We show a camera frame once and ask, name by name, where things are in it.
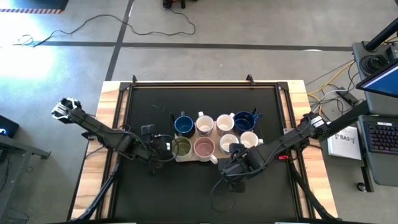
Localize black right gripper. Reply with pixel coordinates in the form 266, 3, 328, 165
219, 142, 251, 181

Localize white mug green leaf pattern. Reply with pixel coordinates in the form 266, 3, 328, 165
219, 133, 240, 156

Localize white mug blue pattern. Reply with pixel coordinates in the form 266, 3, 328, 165
239, 130, 264, 149

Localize wooden board rack black legs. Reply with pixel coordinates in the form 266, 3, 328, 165
169, 107, 264, 162

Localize white mug purple pattern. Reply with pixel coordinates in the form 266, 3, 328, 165
216, 112, 236, 137

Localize dark navy mug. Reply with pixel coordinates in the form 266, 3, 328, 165
233, 108, 261, 133

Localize cream mug pink inside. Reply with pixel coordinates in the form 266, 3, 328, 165
193, 136, 219, 165

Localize teal blue mug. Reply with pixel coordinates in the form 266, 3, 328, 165
173, 111, 197, 138

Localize white mug blue floral print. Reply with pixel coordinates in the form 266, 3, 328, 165
195, 111, 215, 137

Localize black table mat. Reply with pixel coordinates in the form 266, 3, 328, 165
111, 86, 301, 222

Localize white booklet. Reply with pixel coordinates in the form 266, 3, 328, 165
326, 125, 363, 161

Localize black support beam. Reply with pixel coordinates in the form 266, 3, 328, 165
323, 100, 371, 142

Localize black power strip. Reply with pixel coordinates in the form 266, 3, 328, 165
335, 87, 360, 107

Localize grey metal stand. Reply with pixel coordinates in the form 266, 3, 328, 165
0, 133, 52, 224

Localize black floor device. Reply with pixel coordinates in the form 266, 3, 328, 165
162, 0, 200, 9

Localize grey equipment cart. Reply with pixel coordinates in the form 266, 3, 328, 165
352, 40, 398, 192

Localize black keyboard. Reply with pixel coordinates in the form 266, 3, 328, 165
366, 120, 398, 156

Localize black box blue light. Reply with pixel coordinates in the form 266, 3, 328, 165
0, 114, 20, 139

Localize blue lit monitor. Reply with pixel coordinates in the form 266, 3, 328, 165
356, 60, 398, 99

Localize dark mat hazard stripe edge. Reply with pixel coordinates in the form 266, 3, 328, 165
0, 0, 70, 15

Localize black pole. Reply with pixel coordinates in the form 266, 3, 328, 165
364, 18, 398, 53

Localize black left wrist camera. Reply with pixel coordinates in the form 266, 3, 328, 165
140, 124, 156, 136

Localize white floor cable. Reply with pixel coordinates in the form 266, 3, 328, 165
310, 89, 341, 105

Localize black floor cable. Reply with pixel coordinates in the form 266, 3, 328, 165
12, 8, 197, 48

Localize yellow floor cable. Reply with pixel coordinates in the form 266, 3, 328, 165
306, 60, 357, 118

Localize coiled black cable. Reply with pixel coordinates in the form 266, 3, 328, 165
359, 53, 389, 75

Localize pale coiled floor cable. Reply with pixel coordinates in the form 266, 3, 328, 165
17, 34, 34, 46

